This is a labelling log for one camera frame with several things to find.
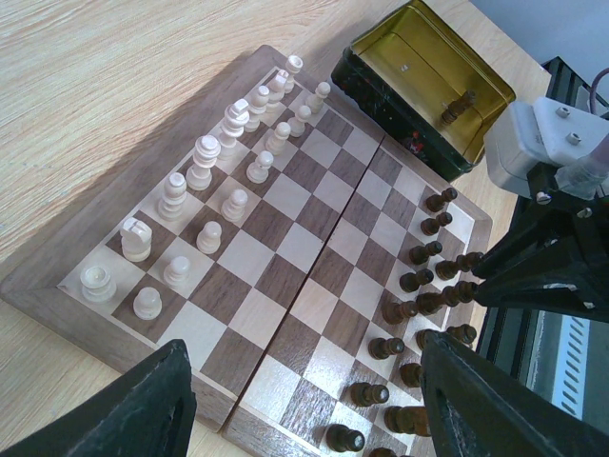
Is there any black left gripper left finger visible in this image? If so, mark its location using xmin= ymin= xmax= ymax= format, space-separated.
xmin=1 ymin=339 xmax=196 ymax=456

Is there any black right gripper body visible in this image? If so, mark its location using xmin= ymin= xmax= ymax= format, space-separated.
xmin=518 ymin=163 xmax=608 ymax=301

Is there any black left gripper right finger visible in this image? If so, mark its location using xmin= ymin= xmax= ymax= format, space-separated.
xmin=422 ymin=331 xmax=595 ymax=456

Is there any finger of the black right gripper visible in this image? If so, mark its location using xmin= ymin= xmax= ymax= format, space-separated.
xmin=475 ymin=283 xmax=608 ymax=314
xmin=472 ymin=232 xmax=580 ymax=286

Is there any dark chess king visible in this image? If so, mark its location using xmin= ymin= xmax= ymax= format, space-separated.
xmin=415 ymin=281 xmax=479 ymax=315

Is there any white chess pawn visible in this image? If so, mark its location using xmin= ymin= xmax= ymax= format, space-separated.
xmin=287 ymin=105 xmax=312 ymax=138

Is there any dark chess pawn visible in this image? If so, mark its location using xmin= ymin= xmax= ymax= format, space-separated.
xmin=350 ymin=382 xmax=389 ymax=407
xmin=383 ymin=406 xmax=431 ymax=437
xmin=368 ymin=338 xmax=405 ymax=360

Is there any wooden chess board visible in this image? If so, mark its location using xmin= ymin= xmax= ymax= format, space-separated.
xmin=1 ymin=46 xmax=473 ymax=456

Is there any white chess knight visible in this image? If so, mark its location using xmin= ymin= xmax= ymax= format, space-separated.
xmin=265 ymin=70 xmax=289 ymax=112

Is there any white chess bishop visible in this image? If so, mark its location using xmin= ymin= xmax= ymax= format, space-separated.
xmin=245 ymin=85 xmax=270 ymax=132

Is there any yellow tin tray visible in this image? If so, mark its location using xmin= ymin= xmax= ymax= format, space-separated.
xmin=331 ymin=1 xmax=516 ymax=182

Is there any black enclosure frame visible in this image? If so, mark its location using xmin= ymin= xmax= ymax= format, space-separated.
xmin=475 ymin=58 xmax=608 ymax=420

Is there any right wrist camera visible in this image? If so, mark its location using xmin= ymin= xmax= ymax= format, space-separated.
xmin=483 ymin=97 xmax=608 ymax=197

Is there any white slotted cable duct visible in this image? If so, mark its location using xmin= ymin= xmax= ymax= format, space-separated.
xmin=551 ymin=316 xmax=608 ymax=427

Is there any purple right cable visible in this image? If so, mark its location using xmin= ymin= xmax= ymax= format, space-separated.
xmin=587 ymin=66 xmax=609 ymax=115

